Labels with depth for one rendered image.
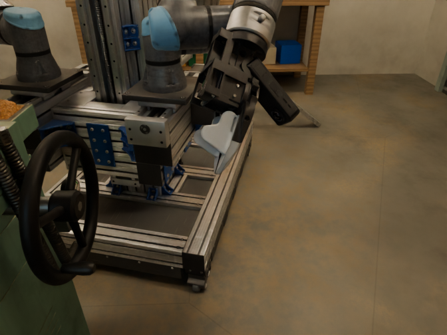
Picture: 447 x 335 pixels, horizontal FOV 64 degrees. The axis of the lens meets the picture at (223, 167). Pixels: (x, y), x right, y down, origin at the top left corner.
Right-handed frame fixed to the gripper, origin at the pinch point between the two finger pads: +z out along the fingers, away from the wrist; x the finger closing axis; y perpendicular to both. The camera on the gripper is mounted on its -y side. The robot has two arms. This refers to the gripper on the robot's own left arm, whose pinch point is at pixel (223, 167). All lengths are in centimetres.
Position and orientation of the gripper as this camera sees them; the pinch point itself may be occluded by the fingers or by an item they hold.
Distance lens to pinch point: 53.5
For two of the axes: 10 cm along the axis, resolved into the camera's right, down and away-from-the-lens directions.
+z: -2.7, 9.4, -1.9
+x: 3.8, -0.8, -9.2
